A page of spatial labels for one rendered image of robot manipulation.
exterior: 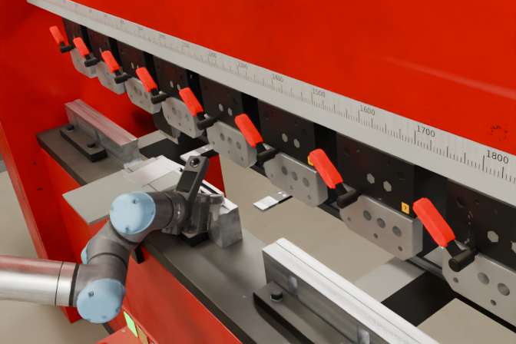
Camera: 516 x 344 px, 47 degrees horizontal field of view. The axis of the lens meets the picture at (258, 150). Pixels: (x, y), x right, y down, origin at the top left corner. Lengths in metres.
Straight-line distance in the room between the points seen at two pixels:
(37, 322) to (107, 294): 1.82
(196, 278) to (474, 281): 0.74
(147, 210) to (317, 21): 0.48
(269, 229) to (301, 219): 0.17
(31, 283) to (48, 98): 1.33
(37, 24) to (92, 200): 0.91
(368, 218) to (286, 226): 2.13
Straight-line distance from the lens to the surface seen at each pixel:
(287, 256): 1.26
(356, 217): 0.93
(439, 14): 0.70
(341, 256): 2.82
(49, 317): 2.87
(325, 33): 0.85
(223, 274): 1.39
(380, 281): 1.32
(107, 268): 1.10
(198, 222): 1.29
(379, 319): 1.11
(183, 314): 1.55
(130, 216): 1.12
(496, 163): 0.72
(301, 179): 1.01
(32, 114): 2.33
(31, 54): 2.28
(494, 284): 0.80
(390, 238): 0.90
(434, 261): 1.31
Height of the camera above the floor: 1.74
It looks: 27 degrees down
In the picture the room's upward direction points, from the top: 8 degrees counter-clockwise
